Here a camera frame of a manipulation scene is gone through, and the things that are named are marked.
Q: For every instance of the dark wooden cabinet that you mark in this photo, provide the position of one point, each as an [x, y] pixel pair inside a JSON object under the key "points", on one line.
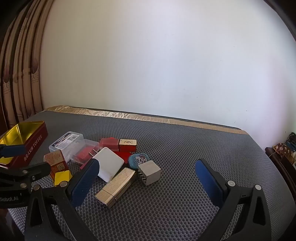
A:
{"points": [[282, 171]]}

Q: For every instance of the brown floral patterned box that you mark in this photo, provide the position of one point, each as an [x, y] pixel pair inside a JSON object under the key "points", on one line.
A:
{"points": [[281, 150]]}

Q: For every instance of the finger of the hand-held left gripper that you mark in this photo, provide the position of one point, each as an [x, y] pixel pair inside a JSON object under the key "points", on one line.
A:
{"points": [[13, 150], [27, 172]]}

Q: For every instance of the white power adapter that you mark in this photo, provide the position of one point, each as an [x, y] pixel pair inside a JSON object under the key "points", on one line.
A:
{"points": [[107, 162]]}

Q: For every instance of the beige patterned curtain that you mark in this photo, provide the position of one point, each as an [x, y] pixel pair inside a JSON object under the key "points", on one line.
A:
{"points": [[20, 69]]}

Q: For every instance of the blue cartoon tin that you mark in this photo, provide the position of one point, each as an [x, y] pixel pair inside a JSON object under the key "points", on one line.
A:
{"points": [[136, 160]]}

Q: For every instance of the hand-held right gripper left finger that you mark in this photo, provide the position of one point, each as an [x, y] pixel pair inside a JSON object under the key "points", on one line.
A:
{"points": [[84, 183]]}

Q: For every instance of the clutter of small items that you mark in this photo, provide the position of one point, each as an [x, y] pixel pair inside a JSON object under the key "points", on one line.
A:
{"points": [[291, 143]]}

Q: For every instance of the gold and red box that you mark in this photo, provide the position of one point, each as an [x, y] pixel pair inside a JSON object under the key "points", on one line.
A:
{"points": [[127, 145]]}

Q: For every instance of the flat red box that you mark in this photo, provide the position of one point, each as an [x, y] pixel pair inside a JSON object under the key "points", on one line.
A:
{"points": [[122, 155]]}

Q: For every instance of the clear plastic box white label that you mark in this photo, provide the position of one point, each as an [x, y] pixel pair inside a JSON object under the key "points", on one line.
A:
{"points": [[67, 141]]}

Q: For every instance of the red tin with gold inside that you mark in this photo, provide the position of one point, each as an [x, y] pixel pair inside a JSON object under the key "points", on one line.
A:
{"points": [[34, 141]]}

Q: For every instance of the clear plastic box red insert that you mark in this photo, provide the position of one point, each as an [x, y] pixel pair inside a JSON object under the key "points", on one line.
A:
{"points": [[84, 153]]}

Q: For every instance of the grey cube with zigzag side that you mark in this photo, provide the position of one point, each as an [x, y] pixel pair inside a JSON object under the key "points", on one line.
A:
{"points": [[150, 172]]}

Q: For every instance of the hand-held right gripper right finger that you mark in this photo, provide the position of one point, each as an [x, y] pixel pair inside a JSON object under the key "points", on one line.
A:
{"points": [[208, 183]]}

